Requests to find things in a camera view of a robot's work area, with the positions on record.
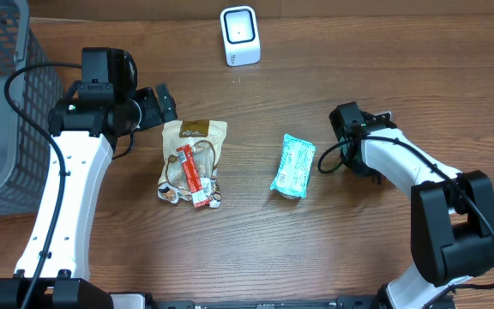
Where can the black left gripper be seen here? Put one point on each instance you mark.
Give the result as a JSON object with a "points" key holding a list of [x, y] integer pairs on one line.
{"points": [[153, 108]]}

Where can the beige brown snack bag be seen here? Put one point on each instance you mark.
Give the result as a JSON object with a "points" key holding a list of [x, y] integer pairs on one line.
{"points": [[206, 138]]}

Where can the teal snack packet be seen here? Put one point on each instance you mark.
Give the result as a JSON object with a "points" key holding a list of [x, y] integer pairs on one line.
{"points": [[293, 174]]}

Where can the red stick snack packet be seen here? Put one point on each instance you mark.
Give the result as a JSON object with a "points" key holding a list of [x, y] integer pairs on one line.
{"points": [[198, 195]]}

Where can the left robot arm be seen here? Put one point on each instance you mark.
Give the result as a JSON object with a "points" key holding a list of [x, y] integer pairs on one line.
{"points": [[83, 129]]}

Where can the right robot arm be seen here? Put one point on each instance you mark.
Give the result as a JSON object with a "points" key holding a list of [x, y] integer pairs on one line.
{"points": [[451, 216]]}

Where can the grey plastic mesh basket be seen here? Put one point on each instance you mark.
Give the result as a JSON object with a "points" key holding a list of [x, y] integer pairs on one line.
{"points": [[24, 153]]}

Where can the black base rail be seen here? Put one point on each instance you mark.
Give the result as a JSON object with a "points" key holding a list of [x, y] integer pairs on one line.
{"points": [[255, 304]]}

